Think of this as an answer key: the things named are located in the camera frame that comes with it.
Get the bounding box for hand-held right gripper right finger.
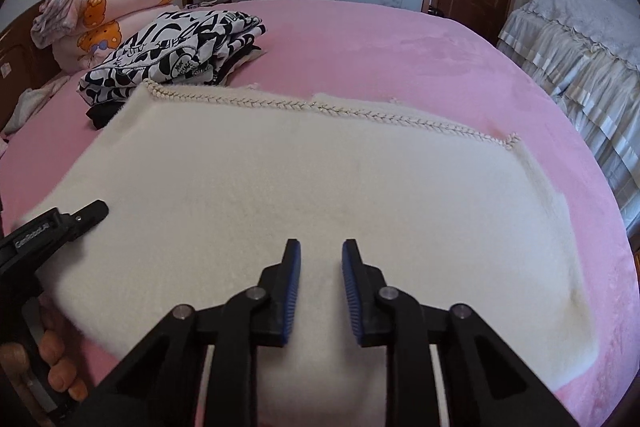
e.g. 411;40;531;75
341;238;581;427

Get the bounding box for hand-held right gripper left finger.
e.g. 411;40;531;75
87;238;303;427

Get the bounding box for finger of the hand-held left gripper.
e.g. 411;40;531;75
69;200;110;236

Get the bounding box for white knitted sweater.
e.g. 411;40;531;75
10;79;601;427

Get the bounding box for black and white printed clothes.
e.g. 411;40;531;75
77;9;266;108

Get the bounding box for person's left hand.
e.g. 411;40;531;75
0;308;90;402

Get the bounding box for white crumpled cloth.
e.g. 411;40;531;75
1;84;58;135

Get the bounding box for wooden headboard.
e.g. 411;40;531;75
0;4;61;132

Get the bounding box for pink plush bed blanket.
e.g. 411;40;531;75
0;0;640;427

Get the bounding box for white ruffled furniture cover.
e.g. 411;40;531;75
497;0;640;228

